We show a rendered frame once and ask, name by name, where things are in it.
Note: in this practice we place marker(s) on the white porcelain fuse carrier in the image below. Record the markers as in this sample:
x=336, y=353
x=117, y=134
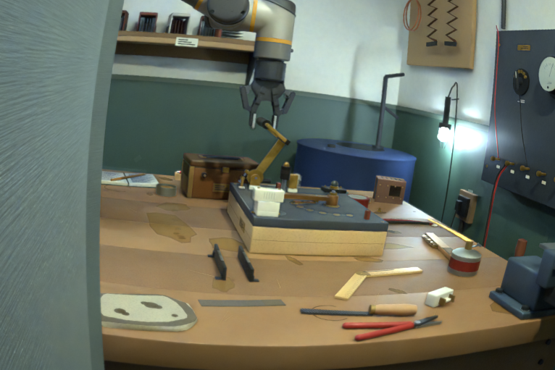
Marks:
x=269, y=194

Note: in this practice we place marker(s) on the red-edged paper folder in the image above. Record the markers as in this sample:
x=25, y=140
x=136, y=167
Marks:
x=403, y=214

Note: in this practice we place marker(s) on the white fuse carrier brass prongs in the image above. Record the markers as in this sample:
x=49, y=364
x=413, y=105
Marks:
x=437, y=296

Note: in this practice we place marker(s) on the cream contact finger piece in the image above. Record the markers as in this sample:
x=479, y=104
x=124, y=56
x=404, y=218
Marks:
x=435, y=244

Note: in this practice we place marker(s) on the open notebook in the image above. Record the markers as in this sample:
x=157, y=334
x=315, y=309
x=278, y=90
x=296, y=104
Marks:
x=130, y=179

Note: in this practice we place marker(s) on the brown wooden instrument case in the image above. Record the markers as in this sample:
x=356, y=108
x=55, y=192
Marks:
x=206, y=177

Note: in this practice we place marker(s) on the blue drum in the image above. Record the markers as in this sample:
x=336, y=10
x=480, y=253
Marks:
x=360, y=171

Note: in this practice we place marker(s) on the black zigzag resistor element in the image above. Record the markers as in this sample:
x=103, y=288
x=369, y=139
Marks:
x=451, y=43
x=432, y=43

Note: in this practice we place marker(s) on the white box of plates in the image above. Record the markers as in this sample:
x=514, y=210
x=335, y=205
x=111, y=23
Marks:
x=178, y=23

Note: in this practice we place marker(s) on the slate-topped wooden controller body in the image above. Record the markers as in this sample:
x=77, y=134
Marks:
x=312, y=231

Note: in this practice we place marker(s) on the brass isolator lever black grip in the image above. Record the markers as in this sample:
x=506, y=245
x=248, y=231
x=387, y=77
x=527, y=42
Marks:
x=271, y=153

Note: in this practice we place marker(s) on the grey-green curved panel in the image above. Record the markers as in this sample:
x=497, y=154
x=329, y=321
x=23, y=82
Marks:
x=50, y=162

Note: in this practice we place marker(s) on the wooden folding rule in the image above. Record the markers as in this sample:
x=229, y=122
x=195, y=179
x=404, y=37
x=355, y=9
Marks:
x=351, y=286

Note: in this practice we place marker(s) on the dark box of plates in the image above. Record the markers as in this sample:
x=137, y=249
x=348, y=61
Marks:
x=207, y=28

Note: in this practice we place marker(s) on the dark blue switchboard panel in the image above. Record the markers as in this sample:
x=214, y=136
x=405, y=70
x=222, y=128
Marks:
x=533, y=149

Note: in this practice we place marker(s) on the brass rule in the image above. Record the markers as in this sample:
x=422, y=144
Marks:
x=451, y=231

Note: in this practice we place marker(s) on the blue bench vise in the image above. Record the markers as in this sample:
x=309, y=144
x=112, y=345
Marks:
x=527, y=279

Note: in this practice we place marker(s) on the white porcelain fuse base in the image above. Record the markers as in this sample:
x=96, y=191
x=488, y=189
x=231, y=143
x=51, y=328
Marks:
x=265, y=209

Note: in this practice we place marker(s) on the brown wall peg board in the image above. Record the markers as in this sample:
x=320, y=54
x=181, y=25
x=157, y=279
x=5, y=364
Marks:
x=466, y=19

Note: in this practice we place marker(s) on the black bracket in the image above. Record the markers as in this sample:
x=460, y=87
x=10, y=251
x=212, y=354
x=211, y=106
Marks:
x=219, y=263
x=247, y=264

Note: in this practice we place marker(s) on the brown box of plates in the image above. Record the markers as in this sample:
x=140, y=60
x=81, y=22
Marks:
x=148, y=22
x=124, y=20

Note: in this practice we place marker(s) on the wooden wall shelf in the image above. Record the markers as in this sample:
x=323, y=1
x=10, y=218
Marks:
x=182, y=47

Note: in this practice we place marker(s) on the grey tape roll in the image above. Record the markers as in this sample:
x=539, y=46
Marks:
x=165, y=190

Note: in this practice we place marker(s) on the brass contact block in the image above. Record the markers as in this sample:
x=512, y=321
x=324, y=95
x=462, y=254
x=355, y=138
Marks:
x=294, y=181

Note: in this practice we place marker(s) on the beige wall socket black plug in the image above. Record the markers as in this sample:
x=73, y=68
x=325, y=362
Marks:
x=467, y=205

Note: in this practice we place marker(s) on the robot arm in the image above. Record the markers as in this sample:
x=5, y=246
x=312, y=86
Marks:
x=227, y=4

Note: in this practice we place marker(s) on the hanging inspection lamp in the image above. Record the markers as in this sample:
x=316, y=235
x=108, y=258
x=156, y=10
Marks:
x=445, y=127

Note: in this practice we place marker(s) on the small brown box square hole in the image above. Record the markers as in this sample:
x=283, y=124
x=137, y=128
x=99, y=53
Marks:
x=383, y=190

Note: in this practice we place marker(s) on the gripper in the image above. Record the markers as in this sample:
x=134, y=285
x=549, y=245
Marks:
x=269, y=73

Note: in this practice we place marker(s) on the grey flat strip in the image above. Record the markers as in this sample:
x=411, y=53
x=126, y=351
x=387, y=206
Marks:
x=243, y=302

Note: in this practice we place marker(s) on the red round tin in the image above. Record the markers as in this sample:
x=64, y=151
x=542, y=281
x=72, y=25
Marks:
x=360, y=200

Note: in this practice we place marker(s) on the brown pencil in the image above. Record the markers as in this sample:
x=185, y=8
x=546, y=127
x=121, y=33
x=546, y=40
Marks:
x=128, y=177

